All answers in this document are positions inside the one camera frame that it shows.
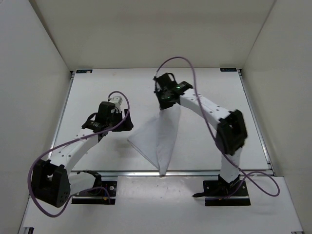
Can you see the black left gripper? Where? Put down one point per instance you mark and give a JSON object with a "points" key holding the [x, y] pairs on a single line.
{"points": [[127, 124]]}

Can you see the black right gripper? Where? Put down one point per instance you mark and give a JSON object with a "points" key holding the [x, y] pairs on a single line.
{"points": [[163, 106]]}

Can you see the white fabric skirt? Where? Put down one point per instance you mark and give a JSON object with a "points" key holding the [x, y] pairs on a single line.
{"points": [[155, 139]]}

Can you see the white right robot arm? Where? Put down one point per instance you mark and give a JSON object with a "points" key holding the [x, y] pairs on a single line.
{"points": [[231, 132]]}

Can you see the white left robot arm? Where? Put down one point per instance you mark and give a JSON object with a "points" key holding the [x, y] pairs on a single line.
{"points": [[53, 181]]}

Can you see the right teal corner label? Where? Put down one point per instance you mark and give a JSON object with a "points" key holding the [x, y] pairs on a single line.
{"points": [[228, 69]]}

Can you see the teal corner label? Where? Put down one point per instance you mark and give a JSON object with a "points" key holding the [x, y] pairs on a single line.
{"points": [[84, 71], [228, 69]]}

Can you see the left teal corner label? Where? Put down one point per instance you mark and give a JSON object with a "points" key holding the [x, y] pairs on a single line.
{"points": [[84, 71]]}

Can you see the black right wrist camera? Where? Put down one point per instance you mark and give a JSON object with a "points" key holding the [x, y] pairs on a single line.
{"points": [[166, 80]]}

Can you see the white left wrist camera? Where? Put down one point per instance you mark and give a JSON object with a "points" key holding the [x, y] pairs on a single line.
{"points": [[117, 100]]}

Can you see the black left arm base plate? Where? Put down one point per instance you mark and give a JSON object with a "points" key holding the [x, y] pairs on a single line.
{"points": [[99, 196]]}

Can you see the aluminium table edge rail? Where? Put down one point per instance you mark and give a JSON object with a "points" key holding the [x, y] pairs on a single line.
{"points": [[156, 173]]}

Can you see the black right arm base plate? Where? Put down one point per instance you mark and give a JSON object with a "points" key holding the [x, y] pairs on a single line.
{"points": [[216, 197]]}

